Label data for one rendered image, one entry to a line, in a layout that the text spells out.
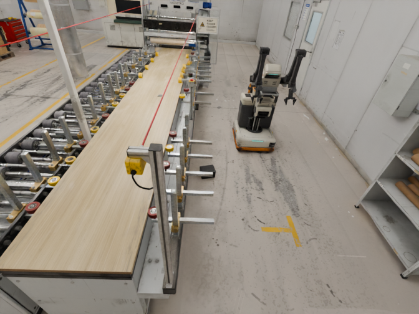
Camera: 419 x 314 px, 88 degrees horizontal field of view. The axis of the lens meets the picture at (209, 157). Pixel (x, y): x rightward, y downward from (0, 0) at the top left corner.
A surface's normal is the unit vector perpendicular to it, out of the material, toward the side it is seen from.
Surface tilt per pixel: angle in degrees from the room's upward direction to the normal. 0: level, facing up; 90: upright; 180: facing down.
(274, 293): 0
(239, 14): 90
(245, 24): 90
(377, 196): 90
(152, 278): 0
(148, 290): 0
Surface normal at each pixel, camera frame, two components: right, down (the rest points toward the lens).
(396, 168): 0.00, 0.62
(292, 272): 0.07, -0.79
